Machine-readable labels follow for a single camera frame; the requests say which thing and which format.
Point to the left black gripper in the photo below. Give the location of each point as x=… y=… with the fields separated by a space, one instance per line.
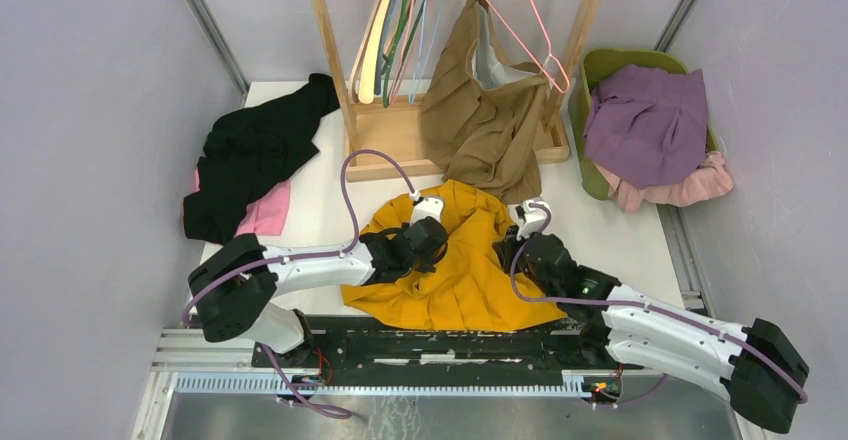
x=427 y=264

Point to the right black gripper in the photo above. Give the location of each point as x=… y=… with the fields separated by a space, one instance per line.
x=505 y=248

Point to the yellow garment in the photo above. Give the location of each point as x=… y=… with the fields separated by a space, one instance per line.
x=469 y=290

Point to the tan pleated skirt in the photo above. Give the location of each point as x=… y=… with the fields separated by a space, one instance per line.
x=481 y=114

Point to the pink wire hanger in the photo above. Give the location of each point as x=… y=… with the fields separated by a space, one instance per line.
x=398 y=53
x=523 y=21

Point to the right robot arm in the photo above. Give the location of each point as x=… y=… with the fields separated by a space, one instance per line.
x=755 y=368

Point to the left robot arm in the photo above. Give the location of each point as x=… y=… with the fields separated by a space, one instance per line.
x=232 y=291

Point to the wooden hanger rack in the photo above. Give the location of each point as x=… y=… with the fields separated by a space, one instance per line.
x=396 y=130

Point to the beige wooden hanger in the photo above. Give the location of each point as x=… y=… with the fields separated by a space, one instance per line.
x=364 y=74

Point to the grey plastic hanger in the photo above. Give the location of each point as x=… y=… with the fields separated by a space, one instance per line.
x=383 y=21

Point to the green plastic hanger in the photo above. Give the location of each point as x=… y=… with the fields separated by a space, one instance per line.
x=413 y=45

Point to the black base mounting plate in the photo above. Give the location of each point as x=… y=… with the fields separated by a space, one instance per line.
x=360 y=351

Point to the purple garment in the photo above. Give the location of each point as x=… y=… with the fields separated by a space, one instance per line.
x=648 y=126

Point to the black garment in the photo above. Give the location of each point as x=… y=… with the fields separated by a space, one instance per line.
x=267 y=144

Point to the light pink ruffled garment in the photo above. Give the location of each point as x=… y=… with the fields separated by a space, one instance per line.
x=710 y=180

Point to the green plastic bin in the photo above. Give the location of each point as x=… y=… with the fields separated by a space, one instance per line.
x=595 y=66

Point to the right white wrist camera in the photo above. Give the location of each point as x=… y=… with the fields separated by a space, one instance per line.
x=533 y=216

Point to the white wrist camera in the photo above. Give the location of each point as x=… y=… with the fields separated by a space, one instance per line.
x=533 y=216
x=426 y=206

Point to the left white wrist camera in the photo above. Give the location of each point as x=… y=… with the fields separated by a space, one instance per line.
x=426 y=206

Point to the blue wire hanger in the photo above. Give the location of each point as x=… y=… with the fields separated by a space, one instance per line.
x=421 y=56

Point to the aluminium frame rail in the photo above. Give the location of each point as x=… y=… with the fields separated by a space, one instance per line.
x=199 y=390

